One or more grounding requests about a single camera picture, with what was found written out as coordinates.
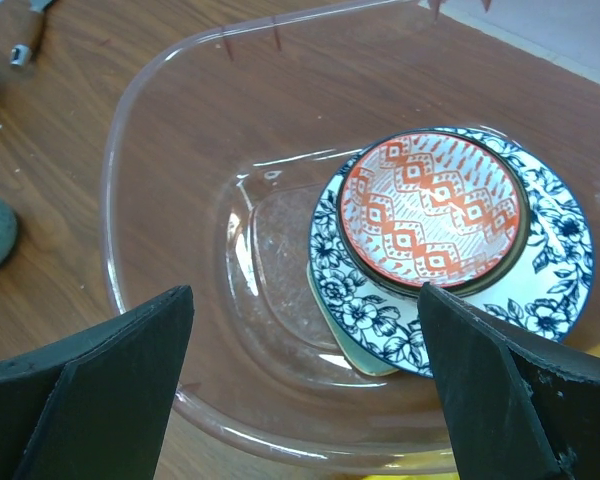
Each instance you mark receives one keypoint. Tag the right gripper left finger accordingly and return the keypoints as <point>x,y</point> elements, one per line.
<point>96,404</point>

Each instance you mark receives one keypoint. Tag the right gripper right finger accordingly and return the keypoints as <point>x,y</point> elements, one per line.
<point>516,405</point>

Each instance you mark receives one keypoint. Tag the blue floral plate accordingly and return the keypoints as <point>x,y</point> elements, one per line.
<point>460,208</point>

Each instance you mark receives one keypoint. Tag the mint green divided tray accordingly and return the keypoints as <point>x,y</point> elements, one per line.
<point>359,358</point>

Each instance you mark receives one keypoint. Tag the cream patterned bowl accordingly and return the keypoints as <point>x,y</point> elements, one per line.
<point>480,287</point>

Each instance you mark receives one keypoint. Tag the red patterned bowl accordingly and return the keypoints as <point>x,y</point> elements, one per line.
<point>430,210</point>

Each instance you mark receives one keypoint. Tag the pink translucent plastic bin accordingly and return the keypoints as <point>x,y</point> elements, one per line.
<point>221,146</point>

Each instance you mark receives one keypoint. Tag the grey triangular scraper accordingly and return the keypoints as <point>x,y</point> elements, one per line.
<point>30,33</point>

